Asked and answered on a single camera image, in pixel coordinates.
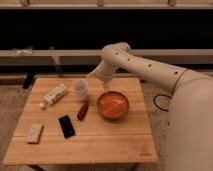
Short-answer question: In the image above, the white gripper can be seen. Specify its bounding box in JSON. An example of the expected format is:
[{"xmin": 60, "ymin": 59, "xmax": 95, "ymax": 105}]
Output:
[{"xmin": 87, "ymin": 61, "xmax": 116, "ymax": 82}]

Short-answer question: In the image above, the beige rectangular block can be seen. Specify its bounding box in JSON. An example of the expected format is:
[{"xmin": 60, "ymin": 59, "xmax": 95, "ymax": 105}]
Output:
[{"xmin": 26, "ymin": 123, "xmax": 44, "ymax": 144}]

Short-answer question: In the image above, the clear plastic cup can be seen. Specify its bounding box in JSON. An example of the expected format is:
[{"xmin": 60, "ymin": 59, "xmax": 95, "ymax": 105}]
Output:
[{"xmin": 73, "ymin": 79, "xmax": 88, "ymax": 101}]

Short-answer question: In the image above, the wooden table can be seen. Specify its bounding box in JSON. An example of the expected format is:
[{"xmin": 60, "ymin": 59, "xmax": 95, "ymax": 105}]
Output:
[{"xmin": 3, "ymin": 78, "xmax": 157, "ymax": 165}]

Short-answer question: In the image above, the grey horizontal rail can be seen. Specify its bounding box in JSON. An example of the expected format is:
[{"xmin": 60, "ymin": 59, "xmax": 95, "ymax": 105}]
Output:
[{"xmin": 0, "ymin": 49, "xmax": 213, "ymax": 66}]

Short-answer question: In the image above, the orange ceramic bowl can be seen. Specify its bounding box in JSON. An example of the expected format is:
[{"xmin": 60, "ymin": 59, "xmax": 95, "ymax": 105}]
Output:
[{"xmin": 97, "ymin": 91, "xmax": 129, "ymax": 120}]

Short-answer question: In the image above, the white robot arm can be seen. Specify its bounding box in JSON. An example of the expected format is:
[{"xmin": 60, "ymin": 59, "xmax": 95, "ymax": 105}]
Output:
[{"xmin": 90, "ymin": 42, "xmax": 213, "ymax": 171}]

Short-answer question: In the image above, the black cable loop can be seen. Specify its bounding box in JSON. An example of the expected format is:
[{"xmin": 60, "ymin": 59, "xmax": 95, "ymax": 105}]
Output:
[{"xmin": 153, "ymin": 93, "xmax": 173, "ymax": 112}]

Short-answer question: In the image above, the white tube with cap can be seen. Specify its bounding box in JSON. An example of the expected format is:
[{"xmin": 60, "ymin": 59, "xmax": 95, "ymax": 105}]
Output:
[{"xmin": 38, "ymin": 84, "xmax": 68, "ymax": 110}]

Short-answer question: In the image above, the black rectangular phone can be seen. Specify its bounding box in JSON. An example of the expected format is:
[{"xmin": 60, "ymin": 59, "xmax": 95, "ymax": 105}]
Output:
[{"xmin": 59, "ymin": 115, "xmax": 75, "ymax": 138}]

